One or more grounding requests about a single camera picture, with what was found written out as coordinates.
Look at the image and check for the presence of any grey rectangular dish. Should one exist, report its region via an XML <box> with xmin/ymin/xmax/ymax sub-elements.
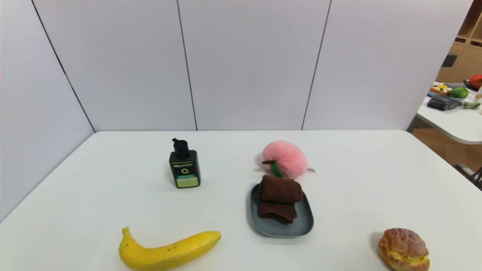
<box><xmin>249</xmin><ymin>183</ymin><xmax>314</xmax><ymax>238</ymax></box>

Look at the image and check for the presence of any wooden shelf cabinet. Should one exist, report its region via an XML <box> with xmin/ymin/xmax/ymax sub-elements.
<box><xmin>436</xmin><ymin>0</ymin><xmax>482</xmax><ymax>84</ymax></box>

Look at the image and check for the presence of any brown towel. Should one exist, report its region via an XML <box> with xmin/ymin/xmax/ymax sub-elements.
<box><xmin>258</xmin><ymin>175</ymin><xmax>304</xmax><ymax>224</ymax></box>

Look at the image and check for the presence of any grey wide paint brush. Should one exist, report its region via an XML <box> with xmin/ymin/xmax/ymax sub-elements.
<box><xmin>427</xmin><ymin>94</ymin><xmax>481</xmax><ymax>111</ymax></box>

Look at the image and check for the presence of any pink plush peach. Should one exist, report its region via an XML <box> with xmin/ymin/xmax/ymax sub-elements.
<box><xmin>262</xmin><ymin>140</ymin><xmax>315</xmax><ymax>180</ymax></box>

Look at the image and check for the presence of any cream puff pastry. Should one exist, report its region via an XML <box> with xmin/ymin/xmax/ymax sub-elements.
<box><xmin>378</xmin><ymin>228</ymin><xmax>430</xmax><ymax>271</ymax></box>

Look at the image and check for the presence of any black pump bottle green label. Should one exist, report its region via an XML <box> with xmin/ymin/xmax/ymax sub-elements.
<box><xmin>169</xmin><ymin>138</ymin><xmax>201</xmax><ymax>189</ymax></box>

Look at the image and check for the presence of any dark chair base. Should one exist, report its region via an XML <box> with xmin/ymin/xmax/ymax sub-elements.
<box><xmin>456</xmin><ymin>163</ymin><xmax>482</xmax><ymax>190</ymax></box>

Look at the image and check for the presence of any white side table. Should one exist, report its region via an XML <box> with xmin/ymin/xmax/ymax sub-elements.
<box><xmin>416</xmin><ymin>82</ymin><xmax>482</xmax><ymax>145</ymax></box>

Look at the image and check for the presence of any yellow banana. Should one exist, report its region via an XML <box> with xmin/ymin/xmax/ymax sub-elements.
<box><xmin>119</xmin><ymin>227</ymin><xmax>221</xmax><ymax>271</ymax></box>

